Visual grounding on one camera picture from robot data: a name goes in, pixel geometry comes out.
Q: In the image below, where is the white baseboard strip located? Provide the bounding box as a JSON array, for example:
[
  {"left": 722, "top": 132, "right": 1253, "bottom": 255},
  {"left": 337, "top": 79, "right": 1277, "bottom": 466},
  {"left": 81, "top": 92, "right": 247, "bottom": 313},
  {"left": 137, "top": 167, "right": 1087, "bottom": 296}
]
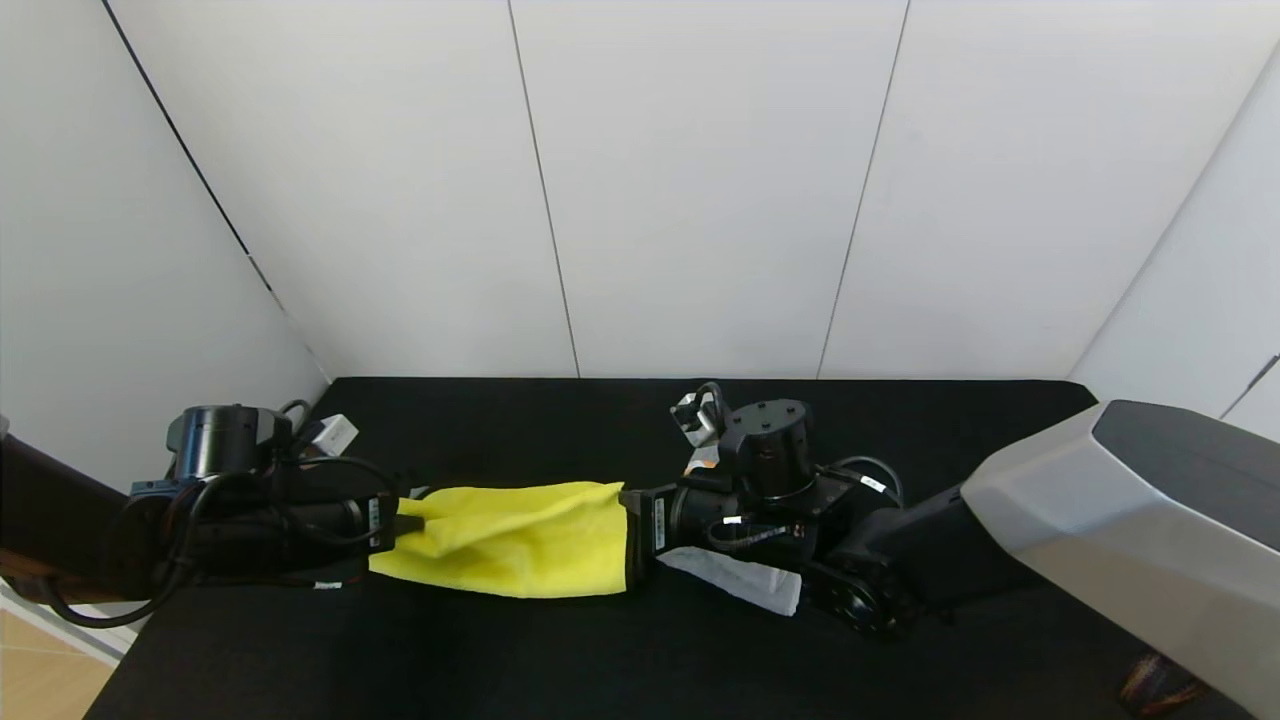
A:
[{"left": 0, "top": 580, "right": 138, "bottom": 667}]

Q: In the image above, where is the yellow microfiber towel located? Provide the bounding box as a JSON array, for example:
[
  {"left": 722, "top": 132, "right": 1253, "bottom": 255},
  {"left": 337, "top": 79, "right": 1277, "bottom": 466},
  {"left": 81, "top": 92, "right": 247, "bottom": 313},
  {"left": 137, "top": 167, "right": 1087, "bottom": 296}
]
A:
[{"left": 368, "top": 481, "right": 653, "bottom": 600}]

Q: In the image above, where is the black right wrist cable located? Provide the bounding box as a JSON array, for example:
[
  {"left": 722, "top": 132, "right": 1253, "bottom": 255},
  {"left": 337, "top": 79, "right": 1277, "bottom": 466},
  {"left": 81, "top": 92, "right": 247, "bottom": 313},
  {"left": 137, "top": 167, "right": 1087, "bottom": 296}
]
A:
[{"left": 830, "top": 455, "right": 906, "bottom": 506}]

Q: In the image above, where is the multicolour cable bundle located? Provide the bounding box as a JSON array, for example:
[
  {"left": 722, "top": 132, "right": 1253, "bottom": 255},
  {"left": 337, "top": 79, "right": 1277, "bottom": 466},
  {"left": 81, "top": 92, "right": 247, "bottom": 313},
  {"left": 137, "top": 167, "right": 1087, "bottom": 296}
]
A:
[{"left": 1118, "top": 650, "right": 1209, "bottom": 717}]

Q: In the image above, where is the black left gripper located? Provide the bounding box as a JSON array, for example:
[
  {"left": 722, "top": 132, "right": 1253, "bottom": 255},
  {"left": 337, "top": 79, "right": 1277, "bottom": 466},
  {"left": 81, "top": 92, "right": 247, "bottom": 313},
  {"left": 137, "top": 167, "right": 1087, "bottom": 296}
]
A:
[{"left": 289, "top": 492, "right": 425, "bottom": 554}]

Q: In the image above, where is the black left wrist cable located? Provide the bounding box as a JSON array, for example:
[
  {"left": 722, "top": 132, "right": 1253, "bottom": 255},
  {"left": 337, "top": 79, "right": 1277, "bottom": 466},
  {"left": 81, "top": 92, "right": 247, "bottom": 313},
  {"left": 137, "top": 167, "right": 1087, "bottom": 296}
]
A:
[{"left": 35, "top": 400, "right": 401, "bottom": 629}]

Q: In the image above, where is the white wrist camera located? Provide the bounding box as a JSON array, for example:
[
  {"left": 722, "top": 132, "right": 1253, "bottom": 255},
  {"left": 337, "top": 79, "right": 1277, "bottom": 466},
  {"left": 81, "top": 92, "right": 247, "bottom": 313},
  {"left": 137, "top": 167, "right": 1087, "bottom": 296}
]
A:
[
  {"left": 670, "top": 383, "right": 729, "bottom": 448},
  {"left": 298, "top": 412, "right": 360, "bottom": 458}
]

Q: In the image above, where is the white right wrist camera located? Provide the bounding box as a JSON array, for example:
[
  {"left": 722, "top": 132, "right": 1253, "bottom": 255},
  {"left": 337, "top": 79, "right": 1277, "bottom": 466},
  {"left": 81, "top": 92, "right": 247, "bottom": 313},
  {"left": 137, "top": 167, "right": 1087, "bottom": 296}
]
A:
[{"left": 670, "top": 383, "right": 729, "bottom": 448}]

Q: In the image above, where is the grey towel with orange marks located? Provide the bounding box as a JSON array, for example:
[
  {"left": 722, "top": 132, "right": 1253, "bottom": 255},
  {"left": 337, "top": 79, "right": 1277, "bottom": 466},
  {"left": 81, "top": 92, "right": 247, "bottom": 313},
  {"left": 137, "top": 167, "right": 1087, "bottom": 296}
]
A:
[{"left": 655, "top": 443, "right": 804, "bottom": 618}]

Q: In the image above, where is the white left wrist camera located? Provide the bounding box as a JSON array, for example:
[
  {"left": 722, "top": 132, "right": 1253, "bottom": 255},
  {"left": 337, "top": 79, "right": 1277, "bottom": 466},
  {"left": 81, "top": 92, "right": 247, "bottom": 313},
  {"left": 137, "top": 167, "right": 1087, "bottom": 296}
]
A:
[{"left": 298, "top": 412, "right": 360, "bottom": 458}]

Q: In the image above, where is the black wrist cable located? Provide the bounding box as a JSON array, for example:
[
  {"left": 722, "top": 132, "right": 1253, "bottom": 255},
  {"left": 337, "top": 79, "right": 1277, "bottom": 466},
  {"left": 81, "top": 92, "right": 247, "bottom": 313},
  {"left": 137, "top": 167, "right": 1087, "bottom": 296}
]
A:
[
  {"left": 35, "top": 400, "right": 401, "bottom": 629},
  {"left": 830, "top": 455, "right": 906, "bottom": 506}
]

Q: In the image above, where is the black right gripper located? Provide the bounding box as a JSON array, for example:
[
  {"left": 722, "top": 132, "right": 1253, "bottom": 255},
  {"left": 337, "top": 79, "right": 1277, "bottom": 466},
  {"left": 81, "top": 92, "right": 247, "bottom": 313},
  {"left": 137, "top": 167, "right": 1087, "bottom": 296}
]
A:
[{"left": 618, "top": 482, "right": 739, "bottom": 590}]

